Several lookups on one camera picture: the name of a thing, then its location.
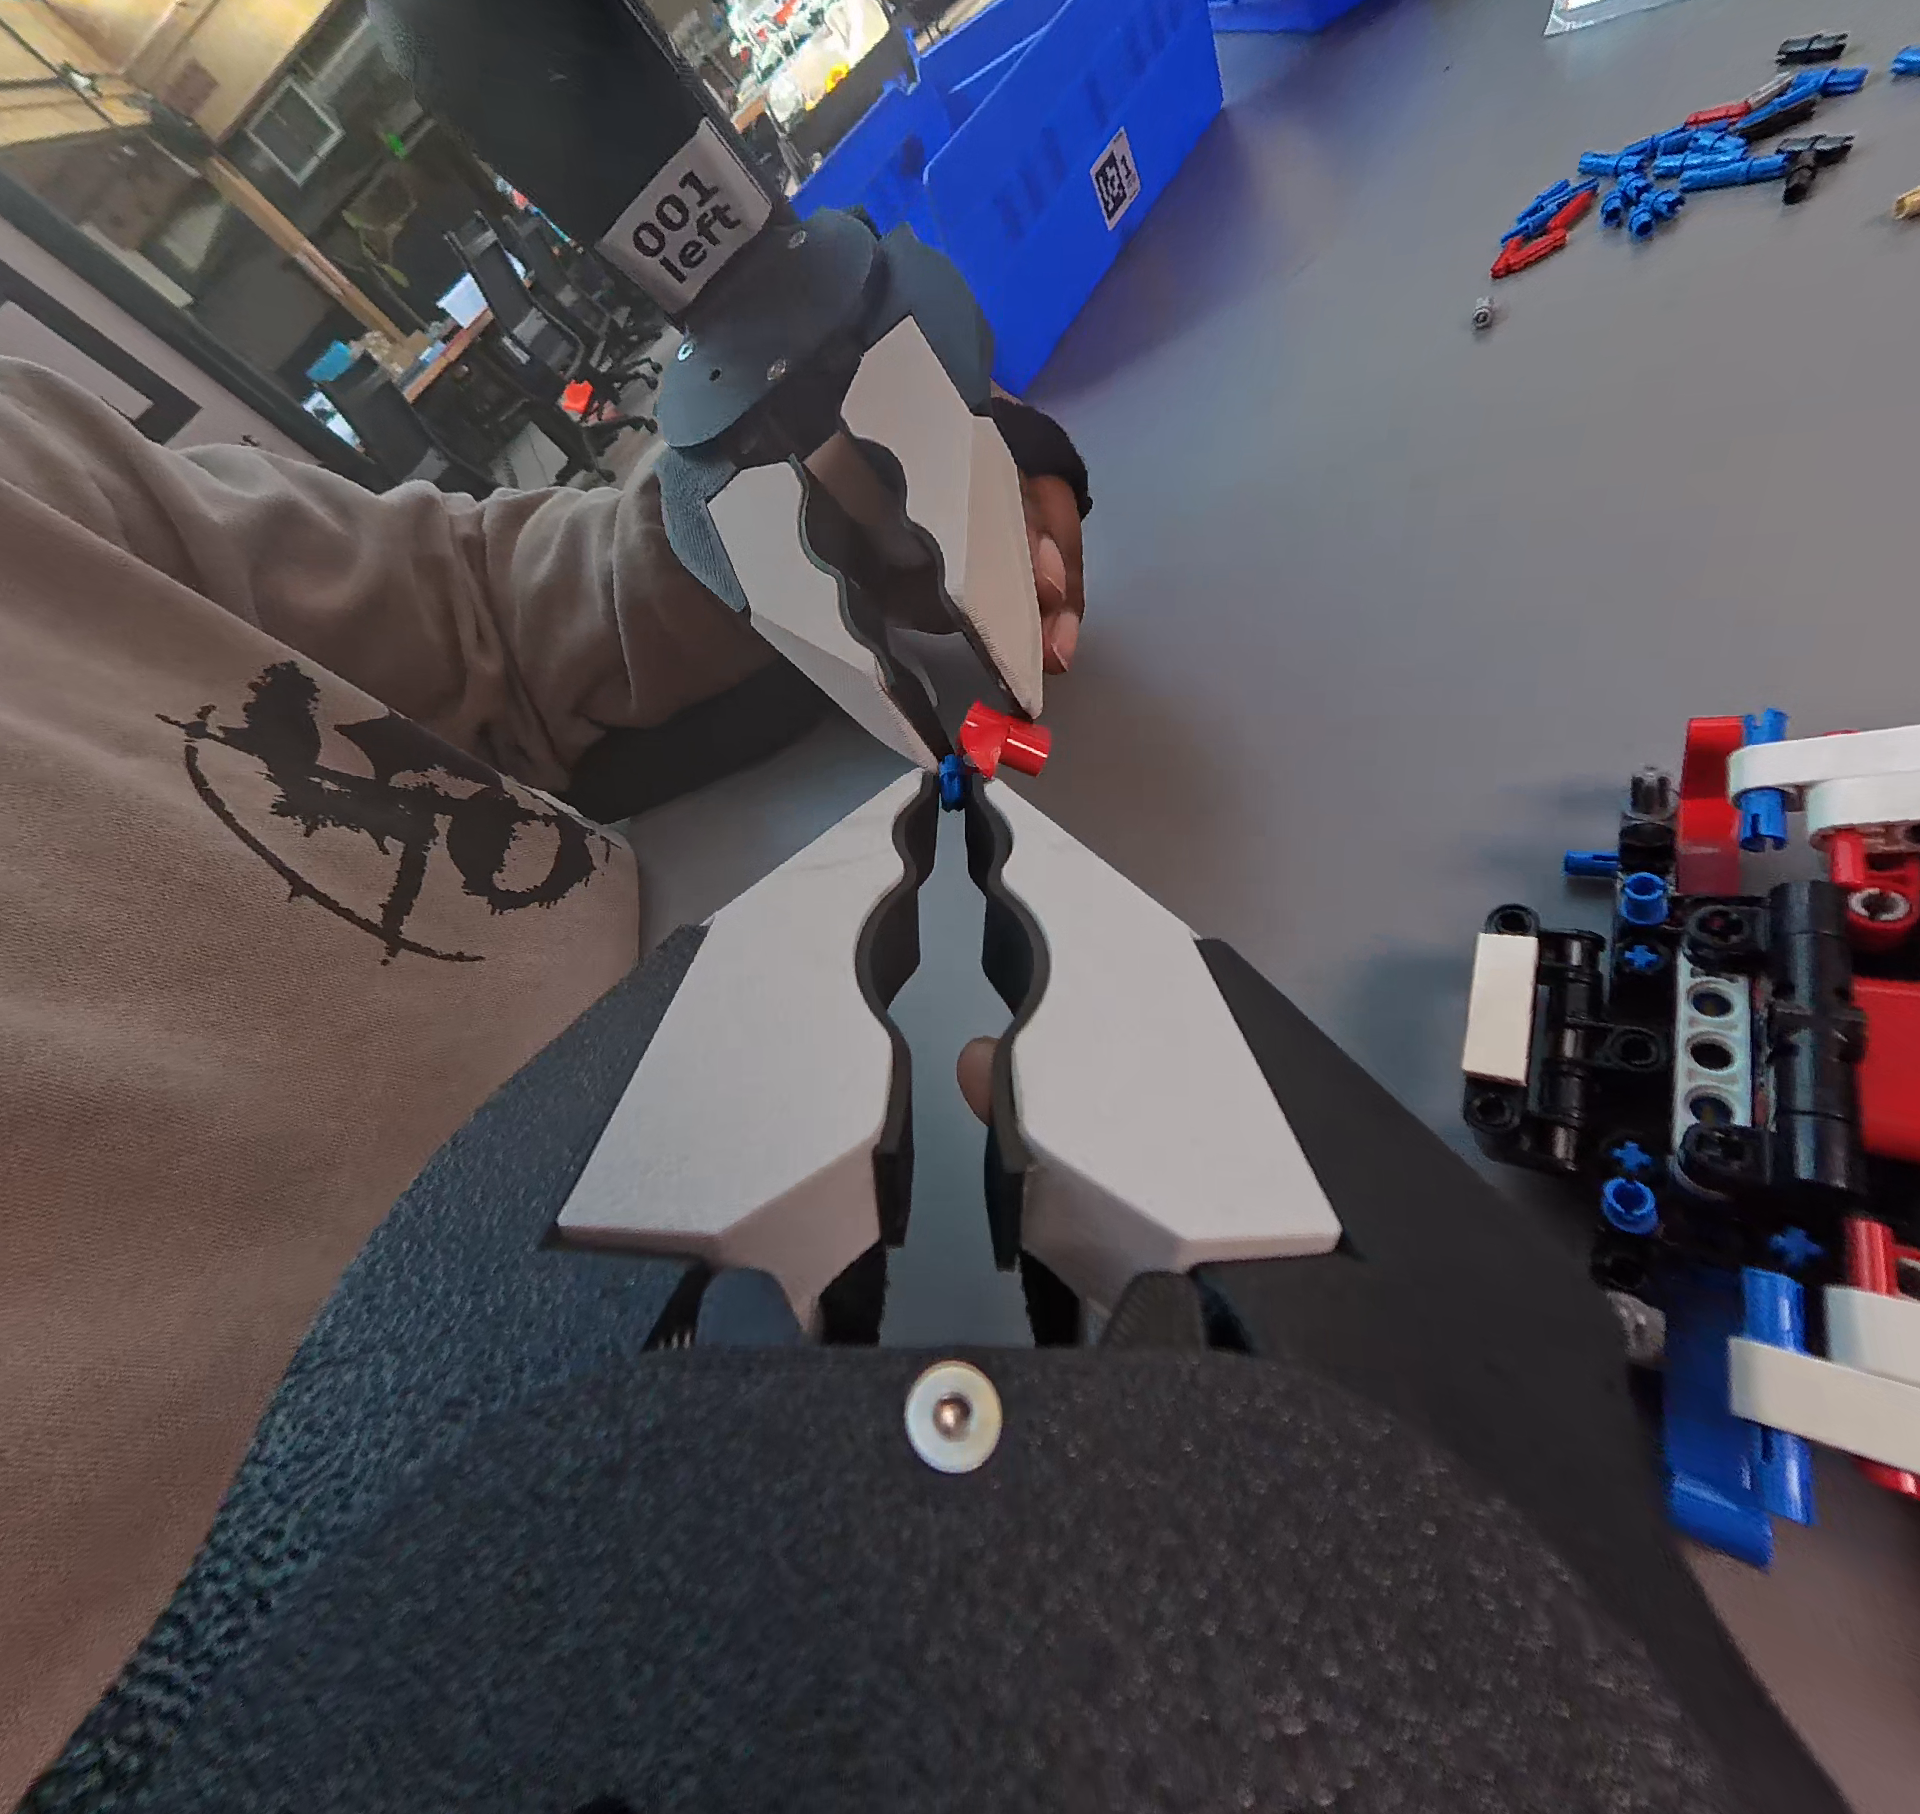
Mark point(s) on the red toy pin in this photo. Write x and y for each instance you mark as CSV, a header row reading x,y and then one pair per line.
x,y
1562,215
1524,260

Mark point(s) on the person's left hand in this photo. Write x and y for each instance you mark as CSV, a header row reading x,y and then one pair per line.
x,y
1059,568

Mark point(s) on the grey desk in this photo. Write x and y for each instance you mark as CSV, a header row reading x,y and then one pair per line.
x,y
1351,568

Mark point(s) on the black angled toy connector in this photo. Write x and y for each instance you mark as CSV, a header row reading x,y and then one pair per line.
x,y
1817,164

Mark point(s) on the person's beige sweatshirt torso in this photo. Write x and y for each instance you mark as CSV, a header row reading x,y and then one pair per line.
x,y
150,1093

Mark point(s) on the cluttered wooden workbench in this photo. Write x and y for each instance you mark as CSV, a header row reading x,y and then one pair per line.
x,y
812,29

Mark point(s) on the tagged blue storage bin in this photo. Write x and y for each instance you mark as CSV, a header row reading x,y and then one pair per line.
x,y
1049,164

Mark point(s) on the black framed marker board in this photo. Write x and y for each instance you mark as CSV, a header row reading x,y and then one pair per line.
x,y
150,380

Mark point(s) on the red toy brick piece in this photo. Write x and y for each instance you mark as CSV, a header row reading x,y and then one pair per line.
x,y
1008,741

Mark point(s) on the small blue toy pin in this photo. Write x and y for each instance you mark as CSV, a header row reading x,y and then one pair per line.
x,y
952,782

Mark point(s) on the wall air vent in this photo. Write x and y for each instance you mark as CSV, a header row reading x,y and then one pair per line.
x,y
293,125

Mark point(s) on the black office chair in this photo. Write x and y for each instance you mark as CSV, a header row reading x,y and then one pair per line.
x,y
518,290

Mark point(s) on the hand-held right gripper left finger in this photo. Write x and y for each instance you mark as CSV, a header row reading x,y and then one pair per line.
x,y
719,1093

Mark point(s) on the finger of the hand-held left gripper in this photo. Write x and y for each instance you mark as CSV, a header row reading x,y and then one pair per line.
x,y
960,494
812,598

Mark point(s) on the person's left forearm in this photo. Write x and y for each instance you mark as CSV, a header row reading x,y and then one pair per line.
x,y
525,615

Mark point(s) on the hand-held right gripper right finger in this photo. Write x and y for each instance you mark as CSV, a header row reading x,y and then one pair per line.
x,y
1171,1093

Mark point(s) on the toy car model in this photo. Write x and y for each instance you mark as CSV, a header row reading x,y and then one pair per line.
x,y
1723,1063

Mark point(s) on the pile of blue toy pins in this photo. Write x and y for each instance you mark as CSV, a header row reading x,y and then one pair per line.
x,y
1680,171

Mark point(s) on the person's right hand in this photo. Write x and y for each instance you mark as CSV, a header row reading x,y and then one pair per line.
x,y
976,1078

